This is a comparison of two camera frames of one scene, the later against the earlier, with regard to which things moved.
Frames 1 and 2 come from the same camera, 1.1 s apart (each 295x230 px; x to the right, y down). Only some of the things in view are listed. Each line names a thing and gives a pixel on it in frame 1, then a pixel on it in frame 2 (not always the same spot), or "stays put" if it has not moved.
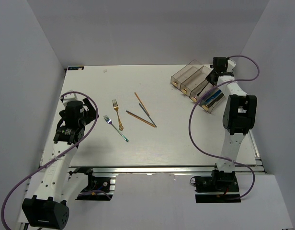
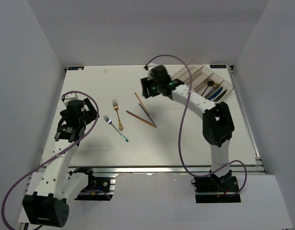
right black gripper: x=208 y=77 to x=146 y=83
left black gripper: x=91 y=114 stays put
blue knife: x=204 y=102 stays put
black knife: x=216 y=99 stays put
